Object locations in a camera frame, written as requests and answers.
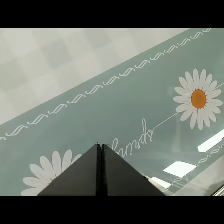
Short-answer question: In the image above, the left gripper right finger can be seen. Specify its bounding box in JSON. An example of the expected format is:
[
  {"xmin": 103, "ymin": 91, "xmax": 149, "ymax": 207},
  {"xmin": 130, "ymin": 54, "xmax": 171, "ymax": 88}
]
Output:
[{"xmin": 100, "ymin": 143, "xmax": 166, "ymax": 197}]

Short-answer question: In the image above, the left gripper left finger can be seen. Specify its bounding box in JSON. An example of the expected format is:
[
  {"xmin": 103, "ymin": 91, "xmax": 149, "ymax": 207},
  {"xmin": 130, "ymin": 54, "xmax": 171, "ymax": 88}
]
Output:
[{"xmin": 37, "ymin": 143, "xmax": 101, "ymax": 197}]

